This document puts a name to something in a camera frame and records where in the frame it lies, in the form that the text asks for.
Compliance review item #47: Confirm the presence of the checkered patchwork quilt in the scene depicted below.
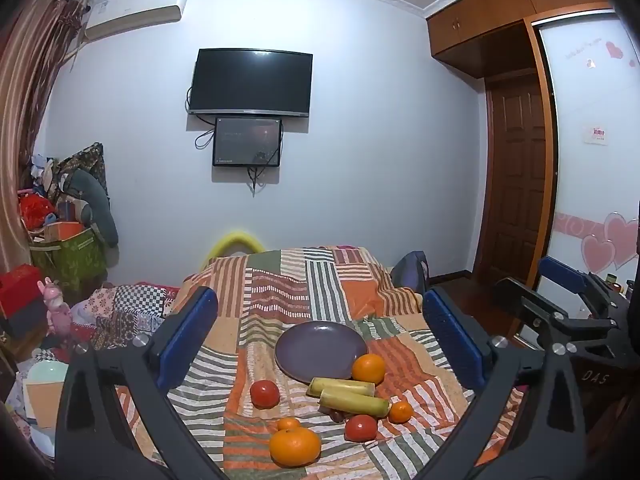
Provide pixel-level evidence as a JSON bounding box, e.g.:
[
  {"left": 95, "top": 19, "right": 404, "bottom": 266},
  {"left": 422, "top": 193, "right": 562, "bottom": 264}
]
[{"left": 69, "top": 282, "right": 182, "bottom": 352}]

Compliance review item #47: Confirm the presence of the wall-mounted black television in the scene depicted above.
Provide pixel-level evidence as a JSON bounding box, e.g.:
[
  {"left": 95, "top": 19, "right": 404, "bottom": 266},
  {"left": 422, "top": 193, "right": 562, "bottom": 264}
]
[{"left": 188, "top": 48, "right": 314, "bottom": 119}]

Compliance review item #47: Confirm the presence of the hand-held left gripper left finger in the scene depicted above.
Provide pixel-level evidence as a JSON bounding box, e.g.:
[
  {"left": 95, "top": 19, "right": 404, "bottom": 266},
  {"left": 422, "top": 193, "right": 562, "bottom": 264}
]
[{"left": 54, "top": 286, "right": 223, "bottom": 480}]

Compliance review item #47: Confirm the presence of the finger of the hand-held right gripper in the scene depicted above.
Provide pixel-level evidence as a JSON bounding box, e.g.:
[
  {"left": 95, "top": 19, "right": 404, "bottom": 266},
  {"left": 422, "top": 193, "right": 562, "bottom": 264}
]
[
  {"left": 540, "top": 256, "right": 629, "bottom": 314},
  {"left": 492, "top": 278, "right": 619, "bottom": 334}
]

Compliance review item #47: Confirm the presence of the red tomato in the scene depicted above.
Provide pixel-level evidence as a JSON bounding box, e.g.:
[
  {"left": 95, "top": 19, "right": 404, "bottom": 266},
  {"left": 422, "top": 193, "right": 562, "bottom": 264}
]
[
  {"left": 249, "top": 380, "right": 281, "bottom": 409},
  {"left": 344, "top": 414, "right": 379, "bottom": 443}
]

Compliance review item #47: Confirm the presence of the white heart-print sliding door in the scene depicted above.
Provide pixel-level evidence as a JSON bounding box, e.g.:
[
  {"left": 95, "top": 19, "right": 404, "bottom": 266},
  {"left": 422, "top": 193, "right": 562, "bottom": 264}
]
[{"left": 537, "top": 7, "right": 640, "bottom": 302}]

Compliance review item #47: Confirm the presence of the striped brown curtain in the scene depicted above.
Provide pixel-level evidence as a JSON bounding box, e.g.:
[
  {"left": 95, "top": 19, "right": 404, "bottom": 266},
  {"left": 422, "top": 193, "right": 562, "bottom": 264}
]
[{"left": 0, "top": 0, "right": 89, "bottom": 272}]

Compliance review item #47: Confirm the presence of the mint green plate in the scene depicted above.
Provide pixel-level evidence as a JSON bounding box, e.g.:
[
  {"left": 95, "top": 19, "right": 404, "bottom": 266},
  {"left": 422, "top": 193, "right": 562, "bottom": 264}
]
[{"left": 25, "top": 359, "right": 69, "bottom": 397}]

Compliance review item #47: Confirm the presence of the white air conditioner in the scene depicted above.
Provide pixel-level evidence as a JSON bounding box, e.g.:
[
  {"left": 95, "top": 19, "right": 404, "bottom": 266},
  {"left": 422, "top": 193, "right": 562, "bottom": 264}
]
[{"left": 83, "top": 0, "right": 191, "bottom": 42}]

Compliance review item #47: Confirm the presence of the dark patterned cushion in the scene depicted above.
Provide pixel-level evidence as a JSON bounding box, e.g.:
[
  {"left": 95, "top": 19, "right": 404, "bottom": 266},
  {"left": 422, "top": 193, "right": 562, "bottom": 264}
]
[{"left": 56, "top": 142, "right": 109, "bottom": 202}]

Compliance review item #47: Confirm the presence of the purple plate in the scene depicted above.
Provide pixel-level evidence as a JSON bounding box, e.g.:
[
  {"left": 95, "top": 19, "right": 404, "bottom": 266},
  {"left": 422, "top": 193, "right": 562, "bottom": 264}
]
[{"left": 274, "top": 321, "right": 370, "bottom": 384}]

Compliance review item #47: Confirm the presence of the medium orange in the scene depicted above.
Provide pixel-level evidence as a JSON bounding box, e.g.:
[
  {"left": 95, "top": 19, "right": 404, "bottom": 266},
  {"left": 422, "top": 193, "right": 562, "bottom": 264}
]
[{"left": 351, "top": 353, "right": 386, "bottom": 385}]

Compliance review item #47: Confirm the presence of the red gift box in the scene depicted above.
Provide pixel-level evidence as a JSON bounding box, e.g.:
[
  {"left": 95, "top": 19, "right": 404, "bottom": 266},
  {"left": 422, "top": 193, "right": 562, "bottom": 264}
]
[{"left": 0, "top": 265, "right": 46, "bottom": 315}]

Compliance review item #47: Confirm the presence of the orange cardboard sheet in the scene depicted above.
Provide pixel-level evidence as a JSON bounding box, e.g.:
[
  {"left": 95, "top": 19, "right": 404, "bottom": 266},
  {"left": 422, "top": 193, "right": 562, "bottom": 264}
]
[{"left": 24, "top": 382, "right": 64, "bottom": 429}]

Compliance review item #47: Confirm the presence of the brown wooden door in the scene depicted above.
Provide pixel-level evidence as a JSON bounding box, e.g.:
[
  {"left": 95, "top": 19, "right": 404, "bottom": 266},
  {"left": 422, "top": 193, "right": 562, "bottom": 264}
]
[{"left": 484, "top": 72, "right": 550, "bottom": 282}]

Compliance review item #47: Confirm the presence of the wooden overhead cabinet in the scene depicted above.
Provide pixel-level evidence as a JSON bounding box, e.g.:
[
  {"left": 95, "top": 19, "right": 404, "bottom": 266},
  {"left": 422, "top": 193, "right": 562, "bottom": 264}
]
[{"left": 426, "top": 0, "right": 621, "bottom": 79}]

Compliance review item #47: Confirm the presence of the large orange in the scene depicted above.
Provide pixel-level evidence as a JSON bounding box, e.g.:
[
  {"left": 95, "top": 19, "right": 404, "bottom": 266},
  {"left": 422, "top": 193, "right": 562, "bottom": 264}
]
[{"left": 269, "top": 428, "right": 322, "bottom": 468}]

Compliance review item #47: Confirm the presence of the green storage box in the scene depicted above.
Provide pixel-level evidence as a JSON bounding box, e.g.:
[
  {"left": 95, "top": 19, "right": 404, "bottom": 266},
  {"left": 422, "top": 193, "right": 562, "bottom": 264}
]
[{"left": 29, "top": 227, "right": 109, "bottom": 292}]

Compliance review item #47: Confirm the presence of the striped patchwork blanket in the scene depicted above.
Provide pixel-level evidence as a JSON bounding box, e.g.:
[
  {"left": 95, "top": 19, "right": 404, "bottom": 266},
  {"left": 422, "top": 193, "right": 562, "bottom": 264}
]
[{"left": 115, "top": 245, "right": 526, "bottom": 480}]

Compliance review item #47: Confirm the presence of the grey plush pillow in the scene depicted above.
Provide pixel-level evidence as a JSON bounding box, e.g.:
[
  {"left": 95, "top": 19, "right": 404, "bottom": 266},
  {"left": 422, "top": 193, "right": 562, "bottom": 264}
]
[{"left": 62, "top": 168, "right": 120, "bottom": 248}]

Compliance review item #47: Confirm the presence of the pink plush rabbit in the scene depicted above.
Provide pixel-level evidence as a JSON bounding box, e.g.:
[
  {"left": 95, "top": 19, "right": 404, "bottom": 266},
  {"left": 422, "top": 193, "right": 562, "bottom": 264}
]
[{"left": 37, "top": 277, "right": 77, "bottom": 337}]

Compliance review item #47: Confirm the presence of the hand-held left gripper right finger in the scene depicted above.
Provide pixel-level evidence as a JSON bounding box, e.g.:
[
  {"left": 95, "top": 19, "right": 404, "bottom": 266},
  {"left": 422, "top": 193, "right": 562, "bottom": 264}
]
[{"left": 415, "top": 286, "right": 598, "bottom": 480}]

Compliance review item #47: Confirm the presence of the red bag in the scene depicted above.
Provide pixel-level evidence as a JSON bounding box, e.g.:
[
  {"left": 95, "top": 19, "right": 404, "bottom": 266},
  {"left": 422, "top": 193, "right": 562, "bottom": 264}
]
[{"left": 18, "top": 193, "right": 57, "bottom": 232}]

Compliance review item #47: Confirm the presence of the small black monitor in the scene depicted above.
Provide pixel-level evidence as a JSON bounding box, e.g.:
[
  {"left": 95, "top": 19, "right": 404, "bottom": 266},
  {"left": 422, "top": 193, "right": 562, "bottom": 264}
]
[{"left": 212, "top": 116, "right": 284, "bottom": 168}]

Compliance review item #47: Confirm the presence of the black monitor cable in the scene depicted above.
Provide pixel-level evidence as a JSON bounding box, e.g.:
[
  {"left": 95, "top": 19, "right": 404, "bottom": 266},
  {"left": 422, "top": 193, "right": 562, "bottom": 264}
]
[{"left": 247, "top": 164, "right": 267, "bottom": 197}]

